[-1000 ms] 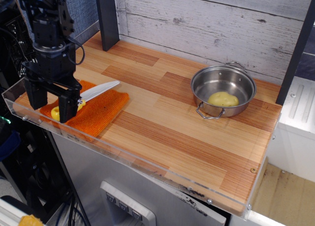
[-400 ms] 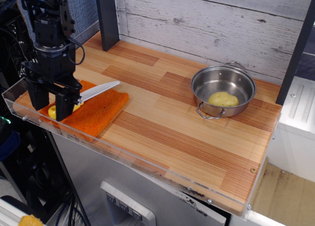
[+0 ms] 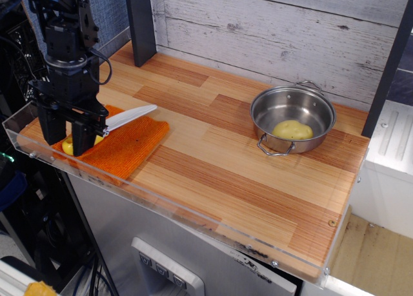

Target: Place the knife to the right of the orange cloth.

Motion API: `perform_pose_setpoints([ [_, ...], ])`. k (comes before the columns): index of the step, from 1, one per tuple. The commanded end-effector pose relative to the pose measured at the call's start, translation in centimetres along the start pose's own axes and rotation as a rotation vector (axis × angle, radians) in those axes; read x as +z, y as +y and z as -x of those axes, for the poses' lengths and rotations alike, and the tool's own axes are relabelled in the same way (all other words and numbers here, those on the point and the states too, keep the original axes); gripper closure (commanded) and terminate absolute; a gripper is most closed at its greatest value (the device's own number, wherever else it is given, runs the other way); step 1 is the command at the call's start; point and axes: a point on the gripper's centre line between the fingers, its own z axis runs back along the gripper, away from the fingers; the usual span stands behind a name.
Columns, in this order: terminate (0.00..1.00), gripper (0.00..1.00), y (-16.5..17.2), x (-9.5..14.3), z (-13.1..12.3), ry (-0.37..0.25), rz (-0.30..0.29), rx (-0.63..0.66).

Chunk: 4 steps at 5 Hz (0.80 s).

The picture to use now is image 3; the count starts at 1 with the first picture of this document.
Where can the yellow toy potato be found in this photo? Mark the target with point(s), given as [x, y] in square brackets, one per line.
[293, 130]

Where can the yellow handled white toy knife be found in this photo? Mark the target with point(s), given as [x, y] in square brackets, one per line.
[114, 122]

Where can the orange knitted cloth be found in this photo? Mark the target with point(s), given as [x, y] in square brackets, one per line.
[115, 157]

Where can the silver toy fridge cabinet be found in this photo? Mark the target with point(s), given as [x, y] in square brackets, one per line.
[147, 253]

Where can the white side counter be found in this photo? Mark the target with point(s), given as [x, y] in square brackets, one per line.
[382, 194]

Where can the clear acrylic table guard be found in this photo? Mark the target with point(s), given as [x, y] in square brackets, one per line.
[207, 177]

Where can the dark grey post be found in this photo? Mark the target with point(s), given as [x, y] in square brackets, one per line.
[141, 30]
[389, 72]

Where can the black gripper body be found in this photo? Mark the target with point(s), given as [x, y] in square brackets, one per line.
[73, 85]

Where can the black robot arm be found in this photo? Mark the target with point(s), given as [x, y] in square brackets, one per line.
[67, 28]

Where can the black plastic crate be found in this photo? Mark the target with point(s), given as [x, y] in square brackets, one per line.
[26, 58]

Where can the small steel pot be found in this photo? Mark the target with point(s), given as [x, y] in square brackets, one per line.
[302, 102]

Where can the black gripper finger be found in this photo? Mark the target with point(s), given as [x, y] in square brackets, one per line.
[83, 136]
[53, 124]

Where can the dark grey left post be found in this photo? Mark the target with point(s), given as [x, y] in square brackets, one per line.
[141, 30]

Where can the dark grey right post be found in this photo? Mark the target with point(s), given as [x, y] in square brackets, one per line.
[389, 72]

